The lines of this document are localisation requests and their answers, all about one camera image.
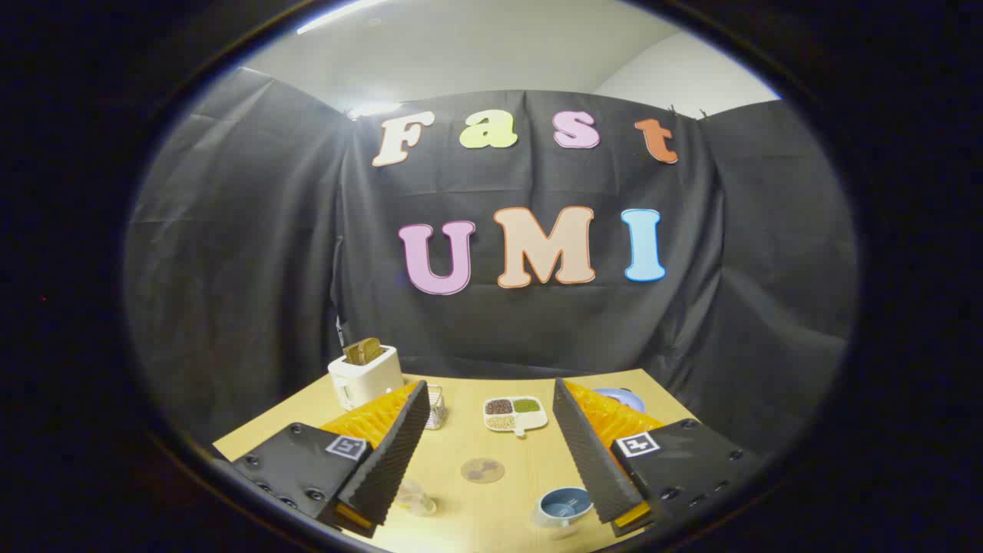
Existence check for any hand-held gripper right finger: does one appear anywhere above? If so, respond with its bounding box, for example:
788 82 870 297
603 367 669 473
552 376 762 538

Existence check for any clear plastic bottle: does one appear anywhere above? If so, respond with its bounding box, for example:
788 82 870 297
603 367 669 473
396 480 439 517

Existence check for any black backdrop cloth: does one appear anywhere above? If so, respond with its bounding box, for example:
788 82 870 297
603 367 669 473
123 65 859 462

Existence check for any blue and white cup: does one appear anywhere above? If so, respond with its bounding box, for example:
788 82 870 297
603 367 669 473
535 486 594 538

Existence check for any white divided dish with beans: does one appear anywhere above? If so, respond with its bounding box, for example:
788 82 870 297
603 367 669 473
482 396 549 439

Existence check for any wooden table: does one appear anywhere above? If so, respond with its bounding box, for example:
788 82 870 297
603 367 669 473
213 369 700 553

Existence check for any white toaster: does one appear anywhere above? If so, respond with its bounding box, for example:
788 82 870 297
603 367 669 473
328 344 405 412

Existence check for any brown toast slice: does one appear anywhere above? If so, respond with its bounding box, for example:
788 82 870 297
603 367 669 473
343 337 385 366

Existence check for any round brown coaster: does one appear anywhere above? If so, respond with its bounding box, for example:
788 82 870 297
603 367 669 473
461 458 505 485

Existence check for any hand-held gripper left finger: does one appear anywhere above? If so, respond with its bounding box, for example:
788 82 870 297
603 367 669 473
230 379 432 539

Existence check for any blue plate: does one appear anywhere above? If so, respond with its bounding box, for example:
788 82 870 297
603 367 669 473
593 387 646 414

